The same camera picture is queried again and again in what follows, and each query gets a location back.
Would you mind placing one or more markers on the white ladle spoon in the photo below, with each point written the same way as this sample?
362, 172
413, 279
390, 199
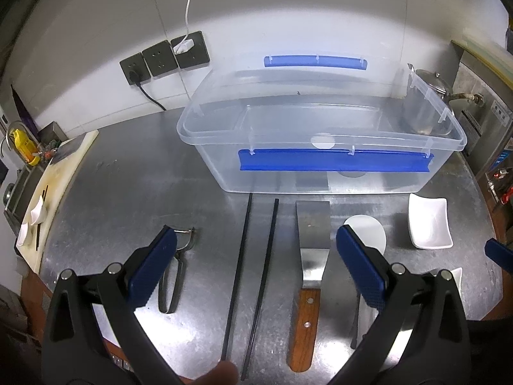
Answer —
366, 315

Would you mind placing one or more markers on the steel kettle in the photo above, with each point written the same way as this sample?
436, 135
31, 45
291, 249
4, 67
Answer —
426, 107

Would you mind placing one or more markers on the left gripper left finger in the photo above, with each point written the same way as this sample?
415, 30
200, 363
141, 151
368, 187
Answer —
74, 351

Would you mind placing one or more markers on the clear plastic storage box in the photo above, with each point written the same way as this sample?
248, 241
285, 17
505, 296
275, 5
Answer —
311, 124

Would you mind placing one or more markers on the wooden handled metal spatula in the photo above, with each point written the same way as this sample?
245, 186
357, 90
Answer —
314, 235

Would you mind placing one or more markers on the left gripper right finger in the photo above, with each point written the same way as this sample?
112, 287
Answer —
438, 348

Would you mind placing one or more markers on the yellow bottle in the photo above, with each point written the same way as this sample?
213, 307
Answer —
25, 146

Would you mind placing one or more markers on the square white dish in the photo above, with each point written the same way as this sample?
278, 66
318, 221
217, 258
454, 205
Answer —
428, 223

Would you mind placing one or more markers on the black wall socket panel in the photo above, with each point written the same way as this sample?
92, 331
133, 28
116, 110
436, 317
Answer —
160, 60

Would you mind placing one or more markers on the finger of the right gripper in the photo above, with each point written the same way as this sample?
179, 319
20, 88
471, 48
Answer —
499, 253

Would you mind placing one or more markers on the white charger with cable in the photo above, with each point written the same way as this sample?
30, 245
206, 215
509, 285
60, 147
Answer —
186, 43

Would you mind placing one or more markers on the small white dish on board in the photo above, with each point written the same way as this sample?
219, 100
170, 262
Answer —
38, 213

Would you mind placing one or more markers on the black handled peeler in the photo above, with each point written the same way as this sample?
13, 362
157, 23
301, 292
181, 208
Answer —
171, 283

